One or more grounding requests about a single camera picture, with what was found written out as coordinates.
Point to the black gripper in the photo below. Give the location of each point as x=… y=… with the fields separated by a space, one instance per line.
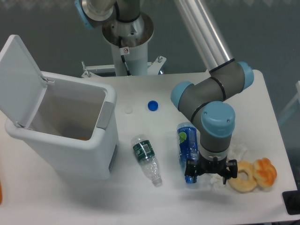
x=225 y=169

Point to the blue plastic bottle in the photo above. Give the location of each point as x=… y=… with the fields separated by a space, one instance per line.
x=188 y=148

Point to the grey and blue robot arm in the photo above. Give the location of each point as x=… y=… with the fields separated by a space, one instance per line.
x=203 y=104

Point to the clear bottle with green label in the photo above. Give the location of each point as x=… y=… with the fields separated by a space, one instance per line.
x=146 y=158

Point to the blue bottle cap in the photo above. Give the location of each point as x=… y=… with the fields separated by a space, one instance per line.
x=152 y=105

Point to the white bottle cap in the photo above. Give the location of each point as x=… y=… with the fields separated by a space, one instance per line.
x=128 y=109

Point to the crumpled white tissue lower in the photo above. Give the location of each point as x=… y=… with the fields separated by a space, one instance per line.
x=213 y=182

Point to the crumpled white tissue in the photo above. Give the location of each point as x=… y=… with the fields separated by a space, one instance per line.
x=213 y=182
x=237 y=150

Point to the crumpled white tissue right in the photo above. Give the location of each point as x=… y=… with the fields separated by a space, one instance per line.
x=237 y=150

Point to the orange glazed bread roll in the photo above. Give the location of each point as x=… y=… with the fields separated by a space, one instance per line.
x=264 y=172

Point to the black device at table edge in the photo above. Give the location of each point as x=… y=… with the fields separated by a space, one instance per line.
x=292 y=202

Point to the white trash bin open lid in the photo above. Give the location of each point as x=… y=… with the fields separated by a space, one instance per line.
x=69 y=122

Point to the orange object at left edge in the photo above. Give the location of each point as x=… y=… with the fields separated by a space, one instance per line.
x=1 y=193

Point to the ring donut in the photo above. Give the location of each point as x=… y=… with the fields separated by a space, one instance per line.
x=245 y=181

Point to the white frame at right edge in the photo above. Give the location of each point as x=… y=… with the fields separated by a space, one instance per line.
x=292 y=106

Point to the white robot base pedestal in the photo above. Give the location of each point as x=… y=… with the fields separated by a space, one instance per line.
x=131 y=54

